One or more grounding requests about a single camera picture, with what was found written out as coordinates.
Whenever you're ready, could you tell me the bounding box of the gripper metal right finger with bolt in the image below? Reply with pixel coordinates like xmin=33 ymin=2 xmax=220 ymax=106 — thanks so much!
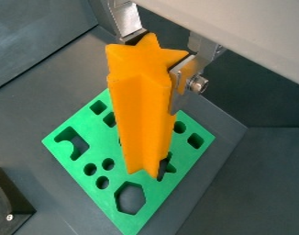
xmin=169 ymin=31 xmax=225 ymax=115

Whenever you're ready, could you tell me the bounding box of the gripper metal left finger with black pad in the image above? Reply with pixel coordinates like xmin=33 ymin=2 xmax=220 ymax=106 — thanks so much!
xmin=101 ymin=0 xmax=148 ymax=45

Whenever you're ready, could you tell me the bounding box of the yellow star-shaped prism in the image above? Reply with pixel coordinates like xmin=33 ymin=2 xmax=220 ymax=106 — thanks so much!
xmin=105 ymin=33 xmax=186 ymax=176

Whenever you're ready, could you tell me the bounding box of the black curved fixture stand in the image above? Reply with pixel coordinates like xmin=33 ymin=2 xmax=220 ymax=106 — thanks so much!
xmin=0 ymin=168 xmax=35 ymax=235

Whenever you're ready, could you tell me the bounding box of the green foam shape-sorter block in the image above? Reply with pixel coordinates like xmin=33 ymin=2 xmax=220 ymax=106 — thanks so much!
xmin=42 ymin=91 xmax=214 ymax=235

